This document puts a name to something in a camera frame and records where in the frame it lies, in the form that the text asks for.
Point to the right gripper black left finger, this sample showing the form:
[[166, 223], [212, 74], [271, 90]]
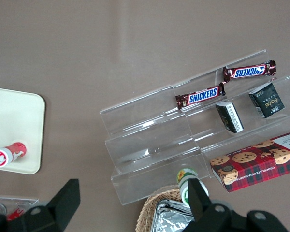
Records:
[[60, 207]]

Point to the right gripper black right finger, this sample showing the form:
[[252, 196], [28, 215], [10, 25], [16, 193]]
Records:
[[200, 203]]

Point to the oval wicker basket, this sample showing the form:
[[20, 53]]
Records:
[[149, 205]]

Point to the beige plastic tray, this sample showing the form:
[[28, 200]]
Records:
[[14, 120]]

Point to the silver foil container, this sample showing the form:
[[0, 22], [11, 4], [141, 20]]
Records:
[[174, 204], [169, 222]]

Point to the clear acrylic bottle rack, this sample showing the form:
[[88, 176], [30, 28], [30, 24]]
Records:
[[14, 200]]

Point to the red tartan cookie box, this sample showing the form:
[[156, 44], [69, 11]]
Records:
[[256, 166]]

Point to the small red white bottle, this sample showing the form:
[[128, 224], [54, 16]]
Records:
[[12, 152]]

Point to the clear acrylic stepped stand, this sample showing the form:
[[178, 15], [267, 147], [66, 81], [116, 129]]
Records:
[[261, 128], [147, 145]]

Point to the small black box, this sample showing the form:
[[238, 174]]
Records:
[[229, 117], [267, 101]]

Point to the Snickers chocolate bar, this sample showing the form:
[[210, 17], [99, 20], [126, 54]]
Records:
[[250, 71], [199, 97]]

